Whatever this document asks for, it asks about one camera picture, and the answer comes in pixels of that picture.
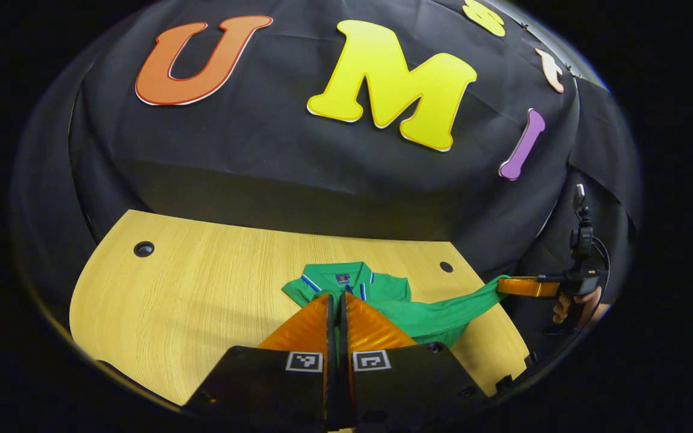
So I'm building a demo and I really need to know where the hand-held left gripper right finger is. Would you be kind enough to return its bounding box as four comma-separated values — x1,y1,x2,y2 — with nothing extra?
338,292,490,431

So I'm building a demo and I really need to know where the black cable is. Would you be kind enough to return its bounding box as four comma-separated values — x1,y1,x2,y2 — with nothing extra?
592,236,611,280

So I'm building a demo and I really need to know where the black backdrop cloth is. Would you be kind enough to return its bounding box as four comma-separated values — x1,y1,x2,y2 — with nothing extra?
13,0,642,313

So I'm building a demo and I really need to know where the green T-shirt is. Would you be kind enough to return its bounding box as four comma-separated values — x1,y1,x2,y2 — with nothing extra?
282,261,511,349

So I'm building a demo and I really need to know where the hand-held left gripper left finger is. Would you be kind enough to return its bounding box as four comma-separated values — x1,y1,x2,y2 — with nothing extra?
184,293,336,431

